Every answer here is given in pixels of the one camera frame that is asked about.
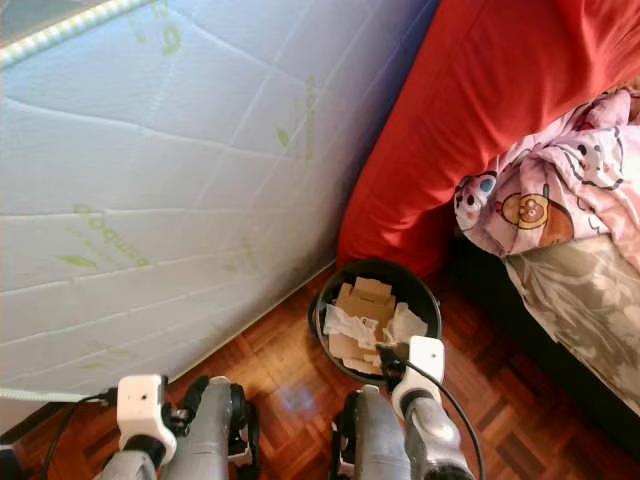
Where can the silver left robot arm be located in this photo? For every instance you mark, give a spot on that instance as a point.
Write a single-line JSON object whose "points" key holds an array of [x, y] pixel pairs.
{"points": [[132, 468]]}

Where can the white crumpled paper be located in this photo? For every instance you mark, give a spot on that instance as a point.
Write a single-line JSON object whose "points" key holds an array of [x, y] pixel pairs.
{"points": [[348, 325], [407, 322]]}

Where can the brown cardboard pieces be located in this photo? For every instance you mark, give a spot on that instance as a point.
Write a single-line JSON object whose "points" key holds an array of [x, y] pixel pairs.
{"points": [[365, 297]]}

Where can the black round waste bin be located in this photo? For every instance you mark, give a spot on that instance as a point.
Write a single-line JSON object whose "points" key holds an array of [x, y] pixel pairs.
{"points": [[420, 290]]}

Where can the grey right robot leg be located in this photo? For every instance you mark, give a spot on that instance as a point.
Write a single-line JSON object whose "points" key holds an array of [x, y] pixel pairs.
{"points": [[370, 440]]}

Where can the beige floral bed sheet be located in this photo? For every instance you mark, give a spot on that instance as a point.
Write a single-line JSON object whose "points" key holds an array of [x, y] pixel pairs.
{"points": [[590, 310]]}

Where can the pink cartoon print blanket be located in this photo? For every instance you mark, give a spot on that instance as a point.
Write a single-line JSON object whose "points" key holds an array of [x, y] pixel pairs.
{"points": [[550, 200]]}

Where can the red fabric covered mattress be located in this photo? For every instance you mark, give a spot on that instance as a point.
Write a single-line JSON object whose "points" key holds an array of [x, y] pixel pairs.
{"points": [[480, 100]]}

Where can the white quilted mattress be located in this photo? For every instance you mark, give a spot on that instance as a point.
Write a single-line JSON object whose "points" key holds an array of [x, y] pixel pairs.
{"points": [[190, 170]]}

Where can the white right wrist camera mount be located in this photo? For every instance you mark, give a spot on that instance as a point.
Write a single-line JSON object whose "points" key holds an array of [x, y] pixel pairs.
{"points": [[425, 362]]}

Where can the black bed frame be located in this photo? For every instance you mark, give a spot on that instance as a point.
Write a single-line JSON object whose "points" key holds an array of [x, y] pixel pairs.
{"points": [[490, 300]]}

